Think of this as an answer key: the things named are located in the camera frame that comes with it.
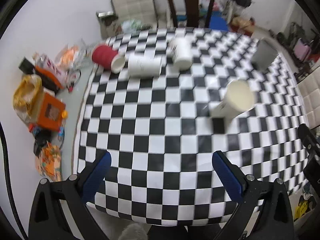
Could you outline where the white paper cup with print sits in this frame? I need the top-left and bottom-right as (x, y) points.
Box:
(210, 80), (256, 120)

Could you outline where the red ribbed cup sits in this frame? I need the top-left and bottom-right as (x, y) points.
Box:
(91, 44), (126, 74)

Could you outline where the white cylindrical cup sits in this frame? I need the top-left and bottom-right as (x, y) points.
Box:
(128, 55), (162, 78)

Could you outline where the white cup with label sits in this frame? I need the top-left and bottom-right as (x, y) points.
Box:
(169, 37), (193, 71)

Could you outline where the orange box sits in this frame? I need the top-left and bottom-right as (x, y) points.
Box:
(36, 93), (66, 132)

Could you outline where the checkered black white tablecloth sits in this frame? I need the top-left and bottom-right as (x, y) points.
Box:
(74, 28), (307, 225)

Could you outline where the white padded chair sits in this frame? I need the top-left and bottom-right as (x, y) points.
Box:
(298, 67), (320, 129)

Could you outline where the yellow plastic bag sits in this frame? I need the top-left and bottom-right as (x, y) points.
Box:
(12, 74), (43, 124)

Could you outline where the pink suitcase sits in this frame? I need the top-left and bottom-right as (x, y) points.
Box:
(293, 38), (311, 62)

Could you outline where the blue box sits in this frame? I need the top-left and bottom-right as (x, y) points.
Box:
(209, 16), (228, 31)

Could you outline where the silver trash bin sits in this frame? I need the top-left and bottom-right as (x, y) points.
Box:
(95, 11), (119, 39)

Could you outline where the beige padded chair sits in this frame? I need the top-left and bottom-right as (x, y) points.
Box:
(111, 0), (158, 29)

